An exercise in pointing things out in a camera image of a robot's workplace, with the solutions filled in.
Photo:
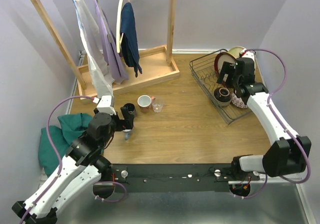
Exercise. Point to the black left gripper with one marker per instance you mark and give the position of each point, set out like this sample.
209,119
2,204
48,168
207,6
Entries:
126,117

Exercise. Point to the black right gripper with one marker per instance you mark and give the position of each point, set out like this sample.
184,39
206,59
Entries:
227,68

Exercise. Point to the dark blue mug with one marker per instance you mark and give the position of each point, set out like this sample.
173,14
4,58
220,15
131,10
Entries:
131,108

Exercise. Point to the red rimmed plate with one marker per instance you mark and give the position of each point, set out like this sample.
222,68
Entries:
220,59

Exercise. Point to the pink mug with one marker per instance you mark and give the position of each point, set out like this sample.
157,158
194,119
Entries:
145,103

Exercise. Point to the grey blue mug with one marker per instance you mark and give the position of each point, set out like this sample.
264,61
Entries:
127,133

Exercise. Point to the clear drinking glass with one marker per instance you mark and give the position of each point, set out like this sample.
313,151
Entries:
157,104

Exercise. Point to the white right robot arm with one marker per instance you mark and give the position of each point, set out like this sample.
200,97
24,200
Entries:
288,152

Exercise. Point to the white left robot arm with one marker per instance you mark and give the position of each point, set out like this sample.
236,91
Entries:
82,165

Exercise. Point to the wooden clothes rack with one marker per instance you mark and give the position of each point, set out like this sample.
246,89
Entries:
157,63

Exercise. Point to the dark ceramic bowl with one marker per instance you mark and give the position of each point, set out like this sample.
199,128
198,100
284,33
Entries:
222,96

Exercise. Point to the cream plate with branch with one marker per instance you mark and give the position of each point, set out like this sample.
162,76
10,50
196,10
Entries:
235,51

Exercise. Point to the lavender hanging garment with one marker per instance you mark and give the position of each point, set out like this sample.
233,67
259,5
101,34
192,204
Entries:
113,59

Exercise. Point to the white hanging garment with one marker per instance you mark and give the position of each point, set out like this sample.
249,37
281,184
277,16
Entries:
99,70

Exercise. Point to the green cloth pile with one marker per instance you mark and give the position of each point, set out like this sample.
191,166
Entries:
71,127

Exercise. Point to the navy hanging garment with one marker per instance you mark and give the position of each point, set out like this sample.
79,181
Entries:
129,42

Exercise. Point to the cream round hanger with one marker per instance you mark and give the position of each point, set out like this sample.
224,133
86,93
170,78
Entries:
119,35

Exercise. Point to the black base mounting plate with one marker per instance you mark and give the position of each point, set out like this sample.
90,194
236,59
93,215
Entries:
164,178

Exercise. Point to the black wire dish rack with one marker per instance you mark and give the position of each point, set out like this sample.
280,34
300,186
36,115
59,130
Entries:
204,72

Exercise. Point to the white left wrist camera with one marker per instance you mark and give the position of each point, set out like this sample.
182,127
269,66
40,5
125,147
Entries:
105,104

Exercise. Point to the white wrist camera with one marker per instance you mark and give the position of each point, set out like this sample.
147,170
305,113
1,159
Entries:
105,104
247,53

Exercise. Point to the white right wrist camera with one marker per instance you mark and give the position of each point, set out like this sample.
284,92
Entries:
247,53

